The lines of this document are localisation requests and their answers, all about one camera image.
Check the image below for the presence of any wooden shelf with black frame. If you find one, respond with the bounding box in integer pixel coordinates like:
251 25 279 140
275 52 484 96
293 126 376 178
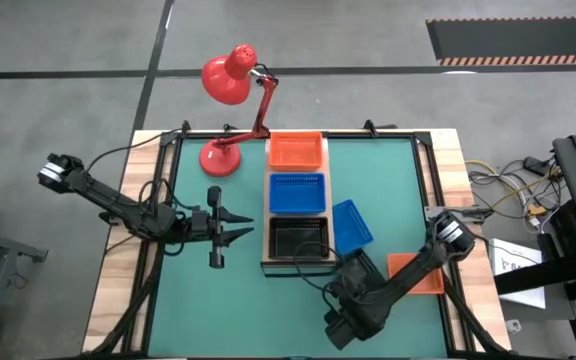
261 130 342 278

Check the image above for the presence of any black metal table frame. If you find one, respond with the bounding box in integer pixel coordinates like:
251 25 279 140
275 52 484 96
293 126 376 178
87 119 514 360

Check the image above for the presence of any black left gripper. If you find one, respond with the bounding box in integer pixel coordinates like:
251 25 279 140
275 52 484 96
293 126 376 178
187 185 256 270

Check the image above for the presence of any black power adapter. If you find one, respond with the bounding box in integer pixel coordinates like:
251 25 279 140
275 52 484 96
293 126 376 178
523 156 550 177

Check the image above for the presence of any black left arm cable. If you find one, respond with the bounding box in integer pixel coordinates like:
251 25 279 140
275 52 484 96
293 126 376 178
83 127 184 174

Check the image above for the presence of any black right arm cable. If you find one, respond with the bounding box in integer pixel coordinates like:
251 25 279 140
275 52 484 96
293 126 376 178
292 240 350 321

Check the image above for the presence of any grey metal cart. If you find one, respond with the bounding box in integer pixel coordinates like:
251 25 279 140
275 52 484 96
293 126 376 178
0 223 49 360

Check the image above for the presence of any blue plastic basket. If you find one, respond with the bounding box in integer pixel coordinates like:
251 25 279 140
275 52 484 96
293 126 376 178
331 198 375 257
268 172 328 216

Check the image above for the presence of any green table mat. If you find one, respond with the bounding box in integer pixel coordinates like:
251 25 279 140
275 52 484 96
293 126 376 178
147 137 449 359

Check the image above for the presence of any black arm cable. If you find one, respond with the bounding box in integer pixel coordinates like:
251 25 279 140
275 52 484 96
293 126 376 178
83 127 184 174
292 240 350 321

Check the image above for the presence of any white cardboard box with print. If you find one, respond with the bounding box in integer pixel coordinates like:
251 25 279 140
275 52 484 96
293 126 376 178
487 237 548 310

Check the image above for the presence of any red plastic basket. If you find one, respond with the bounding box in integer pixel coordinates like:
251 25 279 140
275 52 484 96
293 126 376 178
267 131 324 173
386 253 445 296

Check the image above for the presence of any yellow cable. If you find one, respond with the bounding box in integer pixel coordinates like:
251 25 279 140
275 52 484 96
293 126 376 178
465 159 563 216

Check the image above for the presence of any black hazard striped floor mat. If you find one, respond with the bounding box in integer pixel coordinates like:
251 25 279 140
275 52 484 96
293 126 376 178
426 16 576 68

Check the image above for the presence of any black equipment stand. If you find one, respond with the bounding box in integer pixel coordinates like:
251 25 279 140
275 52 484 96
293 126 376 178
493 124 576 360

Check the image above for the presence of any red desk lamp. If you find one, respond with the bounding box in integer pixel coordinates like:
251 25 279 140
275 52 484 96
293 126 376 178
198 43 280 179

